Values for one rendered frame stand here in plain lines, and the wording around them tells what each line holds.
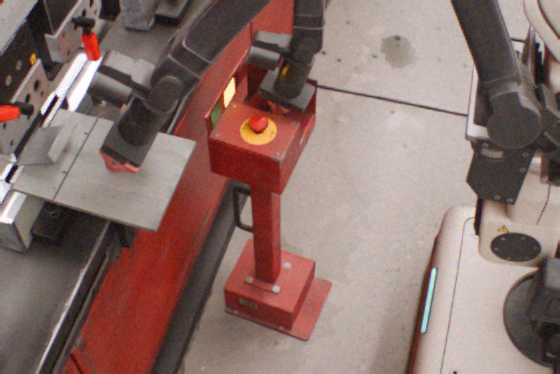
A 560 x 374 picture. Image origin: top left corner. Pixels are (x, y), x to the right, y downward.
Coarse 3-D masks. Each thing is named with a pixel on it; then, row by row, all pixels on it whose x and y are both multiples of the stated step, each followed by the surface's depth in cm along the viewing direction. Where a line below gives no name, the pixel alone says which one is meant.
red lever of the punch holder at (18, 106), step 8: (8, 104) 115; (16, 104) 115; (24, 104) 115; (0, 112) 108; (8, 112) 109; (16, 112) 111; (24, 112) 114; (32, 112) 115; (0, 120) 107; (8, 120) 110
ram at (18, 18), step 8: (0, 0) 107; (24, 0) 113; (32, 0) 115; (24, 8) 113; (16, 16) 112; (24, 16) 114; (8, 24) 110; (16, 24) 112; (0, 32) 109; (8, 32) 111; (0, 40) 109; (8, 40) 111; (0, 48) 110
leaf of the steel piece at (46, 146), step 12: (72, 120) 130; (36, 132) 135; (48, 132) 133; (60, 132) 128; (36, 144) 133; (48, 144) 131; (60, 144) 128; (24, 156) 132; (36, 156) 130; (48, 156) 128
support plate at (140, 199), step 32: (96, 128) 135; (64, 160) 132; (96, 160) 131; (160, 160) 131; (32, 192) 128; (64, 192) 128; (96, 192) 128; (128, 192) 128; (160, 192) 128; (128, 224) 125
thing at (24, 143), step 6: (42, 114) 134; (36, 120) 132; (30, 126) 131; (36, 126) 134; (30, 132) 131; (24, 138) 130; (30, 138) 133; (24, 144) 130; (18, 150) 129; (24, 150) 133; (6, 156) 129; (12, 156) 128; (18, 156) 130
